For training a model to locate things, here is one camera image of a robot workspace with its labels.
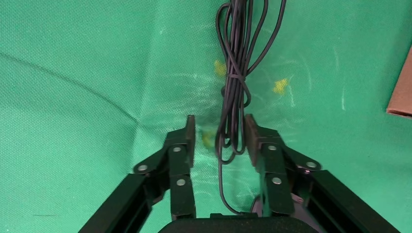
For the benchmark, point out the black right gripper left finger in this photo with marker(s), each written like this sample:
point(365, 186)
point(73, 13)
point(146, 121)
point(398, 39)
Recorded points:
point(180, 167)

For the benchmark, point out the open brown cardboard box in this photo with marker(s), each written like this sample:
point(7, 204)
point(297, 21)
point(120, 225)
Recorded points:
point(404, 96)

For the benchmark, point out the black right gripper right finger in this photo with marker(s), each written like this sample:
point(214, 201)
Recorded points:
point(276, 167)

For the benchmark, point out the green table mat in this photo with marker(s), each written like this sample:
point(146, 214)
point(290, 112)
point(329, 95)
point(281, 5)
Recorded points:
point(80, 96)

